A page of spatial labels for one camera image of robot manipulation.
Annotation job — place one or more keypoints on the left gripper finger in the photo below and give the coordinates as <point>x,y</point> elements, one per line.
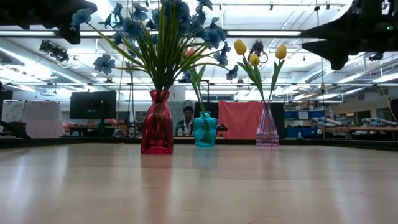
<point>70,34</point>
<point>62,9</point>

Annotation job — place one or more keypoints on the blue storage bin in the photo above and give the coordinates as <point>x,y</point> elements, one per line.
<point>306,133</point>
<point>314,114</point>

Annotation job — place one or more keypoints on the black aluminium table frame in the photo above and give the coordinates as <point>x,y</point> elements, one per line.
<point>373,145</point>

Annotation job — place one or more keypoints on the person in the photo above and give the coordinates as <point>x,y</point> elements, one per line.
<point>187,112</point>

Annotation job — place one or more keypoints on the black monitor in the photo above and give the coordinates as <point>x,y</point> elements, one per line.
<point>93,105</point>

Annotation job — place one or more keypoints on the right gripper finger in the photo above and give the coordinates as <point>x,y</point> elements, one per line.
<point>337,53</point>
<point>335,29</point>

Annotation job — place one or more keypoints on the red glass vase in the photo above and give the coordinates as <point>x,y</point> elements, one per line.
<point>157,130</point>

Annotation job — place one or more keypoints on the grey cloth panel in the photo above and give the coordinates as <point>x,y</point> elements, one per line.
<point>178,104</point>

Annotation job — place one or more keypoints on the white drawing board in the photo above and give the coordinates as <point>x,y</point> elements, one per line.
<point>12,111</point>

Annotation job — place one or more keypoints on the pale blue robot arm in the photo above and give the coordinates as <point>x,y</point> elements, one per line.
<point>377,121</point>
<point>326,121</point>

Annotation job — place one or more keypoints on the coral cloth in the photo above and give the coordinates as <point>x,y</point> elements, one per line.
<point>239,119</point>

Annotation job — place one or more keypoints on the black box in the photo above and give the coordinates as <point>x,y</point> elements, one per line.
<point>14,129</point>

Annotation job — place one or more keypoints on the black ceiling loudspeaker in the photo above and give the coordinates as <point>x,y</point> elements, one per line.
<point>376,57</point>

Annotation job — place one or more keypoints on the purple glass vase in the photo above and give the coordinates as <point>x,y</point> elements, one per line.
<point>267,130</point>

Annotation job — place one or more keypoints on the white cloth sheet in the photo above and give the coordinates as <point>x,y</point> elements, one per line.
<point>43,119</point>

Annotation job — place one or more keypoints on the teal glass vase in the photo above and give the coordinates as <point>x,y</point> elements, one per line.
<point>205,133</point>

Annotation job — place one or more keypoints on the black ceiling camera cluster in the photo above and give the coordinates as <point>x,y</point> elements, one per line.
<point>54,51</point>

